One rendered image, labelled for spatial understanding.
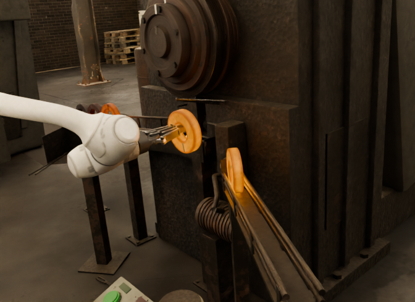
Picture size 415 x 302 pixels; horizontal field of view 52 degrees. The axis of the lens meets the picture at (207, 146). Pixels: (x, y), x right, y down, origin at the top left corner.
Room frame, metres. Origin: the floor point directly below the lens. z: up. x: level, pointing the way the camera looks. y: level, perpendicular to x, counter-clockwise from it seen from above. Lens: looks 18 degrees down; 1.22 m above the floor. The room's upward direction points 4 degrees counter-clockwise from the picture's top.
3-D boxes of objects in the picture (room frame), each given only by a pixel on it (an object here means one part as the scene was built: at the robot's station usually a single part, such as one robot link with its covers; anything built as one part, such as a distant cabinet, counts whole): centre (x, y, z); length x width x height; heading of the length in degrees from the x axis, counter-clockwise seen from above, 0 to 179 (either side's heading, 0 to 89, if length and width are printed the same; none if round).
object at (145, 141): (1.32, 0.20, 0.83); 0.09 x 0.08 x 0.07; 129
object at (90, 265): (1.96, 0.61, 0.36); 0.26 x 0.20 x 0.72; 75
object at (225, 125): (1.59, -0.10, 0.68); 0.11 x 0.08 x 0.24; 130
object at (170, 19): (1.70, 0.14, 1.11); 0.28 x 0.06 x 0.28; 40
